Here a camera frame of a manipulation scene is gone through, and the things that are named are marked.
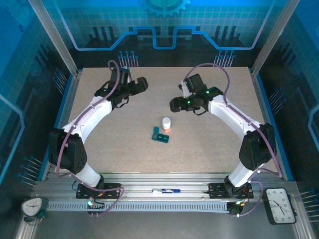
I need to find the teal pill organizer box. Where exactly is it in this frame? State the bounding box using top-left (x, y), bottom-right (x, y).
top-left (151, 126), bottom-right (171, 144)

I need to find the blue white marker pen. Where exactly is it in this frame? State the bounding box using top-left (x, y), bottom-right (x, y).
top-left (152, 188), bottom-right (182, 195)

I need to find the square black analog clock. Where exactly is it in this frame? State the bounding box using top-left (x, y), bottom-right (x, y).
top-left (265, 187), bottom-right (298, 226)

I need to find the grey slotted cable duct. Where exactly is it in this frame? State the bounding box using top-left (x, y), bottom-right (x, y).
top-left (46, 201), bottom-right (231, 212)

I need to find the aluminium frame post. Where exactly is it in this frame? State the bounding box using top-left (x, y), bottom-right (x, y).
top-left (27, 0), bottom-right (83, 77)
top-left (250, 0), bottom-right (302, 77)

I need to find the round analog clock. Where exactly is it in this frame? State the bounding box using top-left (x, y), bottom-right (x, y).
top-left (20, 196), bottom-right (49, 222)

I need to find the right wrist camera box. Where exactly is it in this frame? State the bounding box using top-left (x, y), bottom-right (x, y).
top-left (178, 81), bottom-right (191, 99)

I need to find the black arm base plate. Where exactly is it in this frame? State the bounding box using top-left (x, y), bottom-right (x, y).
top-left (208, 183), bottom-right (255, 200)
top-left (76, 183), bottom-right (123, 200)

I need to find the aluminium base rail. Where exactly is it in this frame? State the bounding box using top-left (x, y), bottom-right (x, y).
top-left (32, 173), bottom-right (297, 202)

